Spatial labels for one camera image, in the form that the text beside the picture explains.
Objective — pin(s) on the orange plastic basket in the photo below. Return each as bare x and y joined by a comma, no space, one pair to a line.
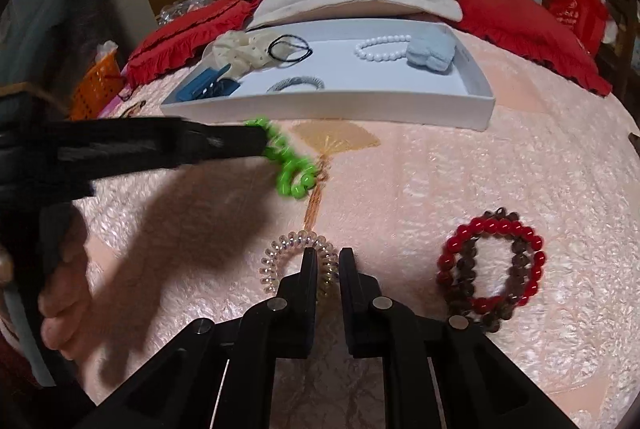
95,84

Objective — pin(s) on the pink quilted bedspread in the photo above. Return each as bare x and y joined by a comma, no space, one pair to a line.
425,169

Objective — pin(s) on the cream polka-dot scrunchie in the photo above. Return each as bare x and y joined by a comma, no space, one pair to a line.
240,49

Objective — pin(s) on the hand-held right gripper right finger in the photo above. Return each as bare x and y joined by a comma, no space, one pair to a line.
348,274

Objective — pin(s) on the person's left hand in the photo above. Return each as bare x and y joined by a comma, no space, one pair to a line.
62,304

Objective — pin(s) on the purple flower-print sheet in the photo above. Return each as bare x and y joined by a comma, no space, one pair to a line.
117,101

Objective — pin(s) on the clear plastic bag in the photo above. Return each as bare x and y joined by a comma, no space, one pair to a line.
175,11

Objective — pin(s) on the dark blue hair claw clip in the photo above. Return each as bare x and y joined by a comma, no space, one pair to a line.
200,84

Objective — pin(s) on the flat red ruffled cushion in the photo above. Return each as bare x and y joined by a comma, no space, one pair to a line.
175,39

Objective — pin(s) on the wooden chair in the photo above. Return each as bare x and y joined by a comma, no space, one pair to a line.
625,44

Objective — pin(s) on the white cardboard box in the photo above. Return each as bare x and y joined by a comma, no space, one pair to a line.
350,106

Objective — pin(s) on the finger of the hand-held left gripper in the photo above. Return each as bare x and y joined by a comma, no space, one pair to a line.
225,141

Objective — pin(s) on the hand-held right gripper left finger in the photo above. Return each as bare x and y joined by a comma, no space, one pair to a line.
307,274

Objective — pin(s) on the red plastic bag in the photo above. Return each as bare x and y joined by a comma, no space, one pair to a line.
580,14

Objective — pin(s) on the plump red ruffled cushion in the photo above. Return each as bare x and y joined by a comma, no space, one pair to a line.
525,29

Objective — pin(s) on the light blue fluffy scrunchie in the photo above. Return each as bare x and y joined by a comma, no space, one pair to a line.
430,51

